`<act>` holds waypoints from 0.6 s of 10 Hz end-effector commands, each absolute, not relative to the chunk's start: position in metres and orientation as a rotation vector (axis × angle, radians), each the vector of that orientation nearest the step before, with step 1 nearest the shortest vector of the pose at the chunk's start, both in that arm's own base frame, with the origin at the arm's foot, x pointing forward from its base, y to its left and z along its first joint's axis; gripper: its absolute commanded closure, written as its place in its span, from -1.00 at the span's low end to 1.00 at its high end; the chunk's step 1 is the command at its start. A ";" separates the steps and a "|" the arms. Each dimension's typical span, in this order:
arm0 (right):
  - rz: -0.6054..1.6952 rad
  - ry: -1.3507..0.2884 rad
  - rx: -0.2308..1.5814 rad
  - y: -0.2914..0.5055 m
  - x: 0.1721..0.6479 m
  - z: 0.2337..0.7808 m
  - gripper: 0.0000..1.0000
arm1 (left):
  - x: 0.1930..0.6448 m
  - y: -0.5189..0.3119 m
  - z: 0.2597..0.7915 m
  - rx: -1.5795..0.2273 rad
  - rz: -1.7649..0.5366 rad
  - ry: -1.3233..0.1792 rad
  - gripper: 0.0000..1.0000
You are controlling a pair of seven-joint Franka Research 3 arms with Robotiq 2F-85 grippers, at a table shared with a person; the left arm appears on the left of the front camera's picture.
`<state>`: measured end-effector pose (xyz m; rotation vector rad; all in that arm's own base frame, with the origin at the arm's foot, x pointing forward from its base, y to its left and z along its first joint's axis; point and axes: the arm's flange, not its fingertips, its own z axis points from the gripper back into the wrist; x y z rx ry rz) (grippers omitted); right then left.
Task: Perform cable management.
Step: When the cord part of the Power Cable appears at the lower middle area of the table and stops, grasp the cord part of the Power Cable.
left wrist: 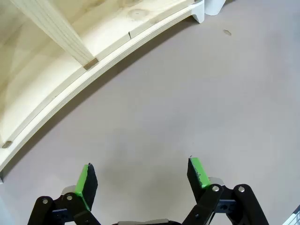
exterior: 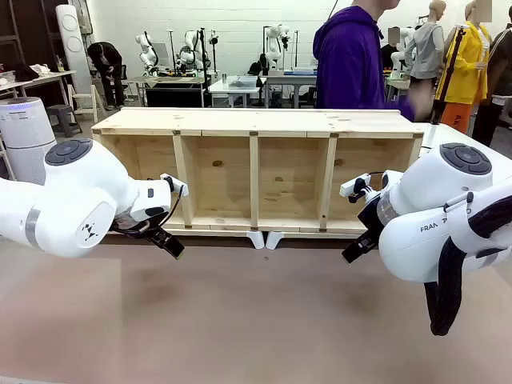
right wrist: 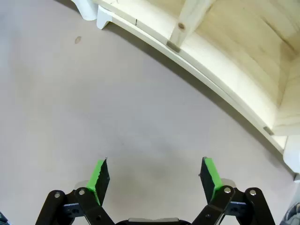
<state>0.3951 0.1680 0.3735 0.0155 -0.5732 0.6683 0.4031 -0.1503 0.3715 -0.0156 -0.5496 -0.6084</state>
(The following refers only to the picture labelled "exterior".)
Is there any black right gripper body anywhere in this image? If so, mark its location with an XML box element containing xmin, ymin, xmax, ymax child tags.
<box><xmin>357</xmin><ymin>196</ymin><xmax>387</xmax><ymax>246</ymax></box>

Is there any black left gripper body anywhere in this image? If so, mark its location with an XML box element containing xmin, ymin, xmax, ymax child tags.
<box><xmin>110</xmin><ymin>210</ymin><xmax>171</xmax><ymax>244</ymax></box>

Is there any person's right hand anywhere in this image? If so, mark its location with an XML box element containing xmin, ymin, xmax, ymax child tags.
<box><xmin>407</xmin><ymin>75</ymin><xmax>436</xmax><ymax>122</ymax></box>

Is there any wooden riser with white legs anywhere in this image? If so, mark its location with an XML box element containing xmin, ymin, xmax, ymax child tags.
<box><xmin>102</xmin><ymin>226</ymin><xmax>266</xmax><ymax>250</ymax></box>
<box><xmin>265</xmin><ymin>227</ymin><xmax>370</xmax><ymax>251</ymax></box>

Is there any pine wood compartment shelf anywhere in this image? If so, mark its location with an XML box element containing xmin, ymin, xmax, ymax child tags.
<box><xmin>90</xmin><ymin>106</ymin><xmax>426</xmax><ymax>234</ymax></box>

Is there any grey plastic stool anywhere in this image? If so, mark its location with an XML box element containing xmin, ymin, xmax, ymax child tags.
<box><xmin>46</xmin><ymin>104</ymin><xmax>83</xmax><ymax>138</ymax></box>

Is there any light wooden step stool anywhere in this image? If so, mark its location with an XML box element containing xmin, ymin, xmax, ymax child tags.
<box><xmin>71</xmin><ymin>84</ymin><xmax>107</xmax><ymax>123</ymax></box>

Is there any black workbench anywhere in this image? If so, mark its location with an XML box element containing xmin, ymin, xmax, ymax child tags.
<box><xmin>138</xmin><ymin>74</ymin><xmax>210</xmax><ymax>109</ymax></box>

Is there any white cylindrical air purifier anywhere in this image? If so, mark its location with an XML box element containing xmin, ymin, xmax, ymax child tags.
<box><xmin>0</xmin><ymin>97</ymin><xmax>58</xmax><ymax>186</ymax></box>

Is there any black tripod stand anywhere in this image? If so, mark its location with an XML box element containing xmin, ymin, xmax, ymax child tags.
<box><xmin>429</xmin><ymin>25</ymin><xmax>468</xmax><ymax>126</ymax></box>

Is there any person in black clothes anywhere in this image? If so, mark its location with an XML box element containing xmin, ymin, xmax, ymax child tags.
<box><xmin>86</xmin><ymin>41</ymin><xmax>126</xmax><ymax>111</ymax></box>

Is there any person in purple hoodie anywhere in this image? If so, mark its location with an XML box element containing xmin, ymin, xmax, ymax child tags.
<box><xmin>312</xmin><ymin>0</ymin><xmax>429</xmax><ymax>123</ymax></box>

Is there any white workbench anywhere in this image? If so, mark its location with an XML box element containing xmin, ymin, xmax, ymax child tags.
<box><xmin>207</xmin><ymin>74</ymin><xmax>263</xmax><ymax>109</ymax></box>

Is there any mannequin in yellow jacket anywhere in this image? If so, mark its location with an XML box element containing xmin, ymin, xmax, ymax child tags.
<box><xmin>434</xmin><ymin>0</ymin><xmax>494</xmax><ymax>136</ymax></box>

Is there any mannequin in grey hoodie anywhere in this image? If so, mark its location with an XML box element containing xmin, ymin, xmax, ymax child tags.
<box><xmin>403</xmin><ymin>0</ymin><xmax>447</xmax><ymax>99</ymax></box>

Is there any mannequin in dark jacket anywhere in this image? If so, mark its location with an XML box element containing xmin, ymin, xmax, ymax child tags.
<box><xmin>471</xmin><ymin>14</ymin><xmax>512</xmax><ymax>148</ymax></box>

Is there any tall white standing air conditioner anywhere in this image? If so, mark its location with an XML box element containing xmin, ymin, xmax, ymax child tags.
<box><xmin>55</xmin><ymin>4</ymin><xmax>94</xmax><ymax>110</ymax></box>

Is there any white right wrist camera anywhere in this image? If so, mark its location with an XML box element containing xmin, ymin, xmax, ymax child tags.
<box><xmin>339</xmin><ymin>172</ymin><xmax>373</xmax><ymax>198</ymax></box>

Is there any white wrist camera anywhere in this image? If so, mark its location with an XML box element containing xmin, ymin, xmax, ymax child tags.
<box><xmin>159</xmin><ymin>172</ymin><xmax>190</xmax><ymax>198</ymax></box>
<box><xmin>339</xmin><ymin>172</ymin><xmax>373</xmax><ymax>198</ymax></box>

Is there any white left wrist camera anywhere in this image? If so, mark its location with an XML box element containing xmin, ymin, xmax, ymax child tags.
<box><xmin>159</xmin><ymin>172</ymin><xmax>190</xmax><ymax>198</ymax></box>

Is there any black cable bundle sleeve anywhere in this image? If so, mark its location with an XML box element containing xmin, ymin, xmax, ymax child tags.
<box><xmin>423</xmin><ymin>202</ymin><xmax>512</xmax><ymax>337</ymax></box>

